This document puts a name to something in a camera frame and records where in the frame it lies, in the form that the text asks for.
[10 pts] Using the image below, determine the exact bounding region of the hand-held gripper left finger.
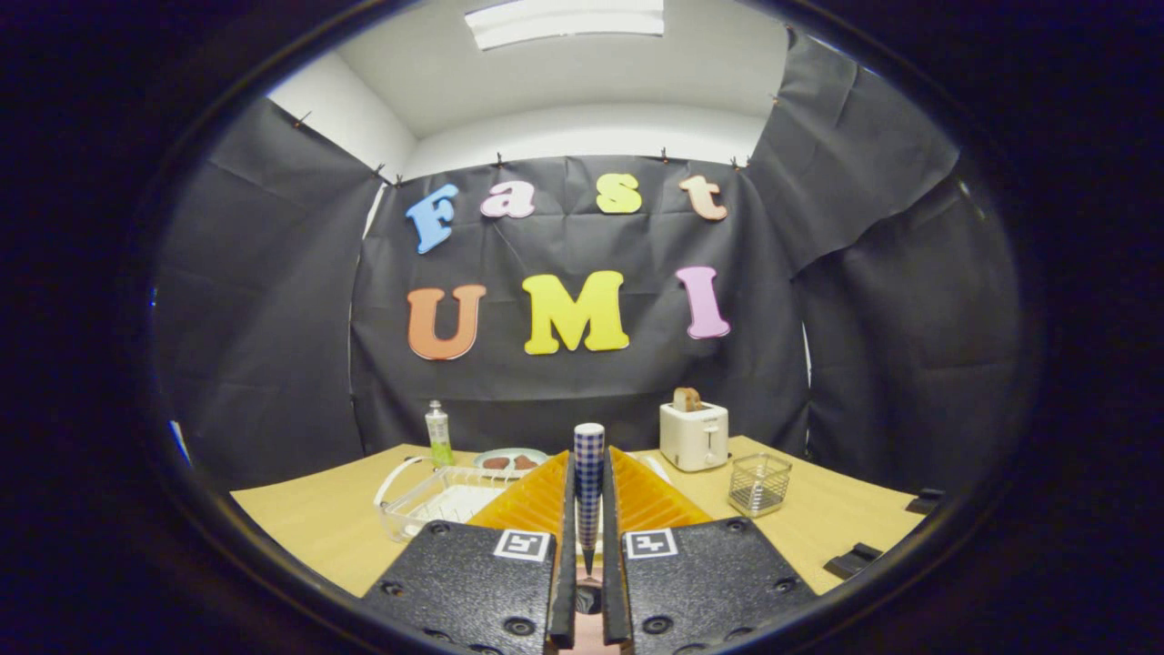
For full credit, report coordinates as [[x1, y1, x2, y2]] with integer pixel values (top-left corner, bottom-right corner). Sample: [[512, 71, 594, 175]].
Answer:
[[362, 450, 579, 655]]

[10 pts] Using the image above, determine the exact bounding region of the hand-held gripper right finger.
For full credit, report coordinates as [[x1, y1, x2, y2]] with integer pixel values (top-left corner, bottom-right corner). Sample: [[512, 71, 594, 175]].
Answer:
[[600, 446, 819, 655]]

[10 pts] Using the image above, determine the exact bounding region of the blue checkered handle spoon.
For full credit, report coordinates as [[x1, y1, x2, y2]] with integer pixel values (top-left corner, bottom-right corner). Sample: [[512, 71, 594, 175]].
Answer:
[[573, 422, 607, 616]]

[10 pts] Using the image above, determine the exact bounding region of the white wire dish rack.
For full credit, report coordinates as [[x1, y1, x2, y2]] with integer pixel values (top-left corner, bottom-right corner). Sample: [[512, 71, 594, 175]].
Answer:
[[373, 453, 674, 545]]

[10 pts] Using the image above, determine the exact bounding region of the metal wire basket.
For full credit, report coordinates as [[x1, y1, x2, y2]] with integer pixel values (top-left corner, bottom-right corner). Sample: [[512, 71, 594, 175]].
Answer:
[[727, 453, 793, 519]]

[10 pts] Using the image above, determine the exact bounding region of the pale green plate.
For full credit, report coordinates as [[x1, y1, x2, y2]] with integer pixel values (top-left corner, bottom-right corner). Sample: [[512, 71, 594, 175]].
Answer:
[[473, 448, 550, 474]]

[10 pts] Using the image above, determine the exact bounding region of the white toaster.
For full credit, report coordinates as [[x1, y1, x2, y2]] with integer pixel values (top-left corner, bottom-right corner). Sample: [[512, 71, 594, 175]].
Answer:
[[659, 401, 730, 473]]

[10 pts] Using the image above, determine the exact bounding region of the black backdrop cloth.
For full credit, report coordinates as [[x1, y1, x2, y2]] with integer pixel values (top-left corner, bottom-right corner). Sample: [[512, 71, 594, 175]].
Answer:
[[150, 27, 1024, 497]]

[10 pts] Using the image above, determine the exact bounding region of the green squeeze bottle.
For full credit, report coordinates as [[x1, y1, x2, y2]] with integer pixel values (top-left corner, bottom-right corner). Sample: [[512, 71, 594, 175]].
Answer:
[[426, 400, 455, 469]]

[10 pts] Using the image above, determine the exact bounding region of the ceiling light panel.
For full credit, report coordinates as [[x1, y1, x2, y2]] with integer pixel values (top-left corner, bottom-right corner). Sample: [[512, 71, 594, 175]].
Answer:
[[464, 0, 667, 52]]

